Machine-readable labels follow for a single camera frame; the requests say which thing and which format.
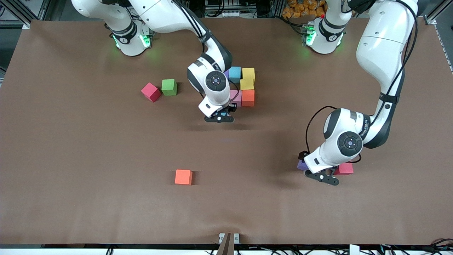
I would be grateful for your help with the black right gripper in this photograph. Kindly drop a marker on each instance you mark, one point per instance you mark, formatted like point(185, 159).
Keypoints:
point(231, 107)

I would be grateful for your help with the pink foam cube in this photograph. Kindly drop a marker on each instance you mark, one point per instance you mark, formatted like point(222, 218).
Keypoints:
point(238, 97)

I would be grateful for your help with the red foam cube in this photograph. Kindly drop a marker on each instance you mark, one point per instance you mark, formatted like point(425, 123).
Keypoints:
point(151, 92)
point(347, 169)

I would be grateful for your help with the orange foam cube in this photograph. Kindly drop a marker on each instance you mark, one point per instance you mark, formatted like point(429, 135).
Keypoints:
point(183, 177)
point(248, 98)

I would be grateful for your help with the yellow foam cube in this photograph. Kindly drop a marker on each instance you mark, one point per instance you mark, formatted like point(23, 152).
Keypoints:
point(248, 73)
point(246, 84)

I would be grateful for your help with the blue foam cube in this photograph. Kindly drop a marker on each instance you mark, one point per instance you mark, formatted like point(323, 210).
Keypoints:
point(235, 73)

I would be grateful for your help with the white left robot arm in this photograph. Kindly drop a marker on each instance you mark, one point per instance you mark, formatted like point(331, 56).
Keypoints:
point(382, 42)

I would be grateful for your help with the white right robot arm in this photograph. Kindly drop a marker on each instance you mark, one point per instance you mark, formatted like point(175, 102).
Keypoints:
point(212, 88)

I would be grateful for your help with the green foam cube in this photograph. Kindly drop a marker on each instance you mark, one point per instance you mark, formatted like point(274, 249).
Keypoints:
point(169, 87)

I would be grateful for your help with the brown table cover sheet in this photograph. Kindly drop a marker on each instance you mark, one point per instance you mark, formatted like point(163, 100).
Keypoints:
point(226, 205)

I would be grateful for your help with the orange mesh bag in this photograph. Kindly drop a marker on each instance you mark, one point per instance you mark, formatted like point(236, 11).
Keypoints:
point(300, 9)

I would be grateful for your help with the metal clamp bracket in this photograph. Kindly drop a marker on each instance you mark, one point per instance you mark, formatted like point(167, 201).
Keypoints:
point(228, 244)

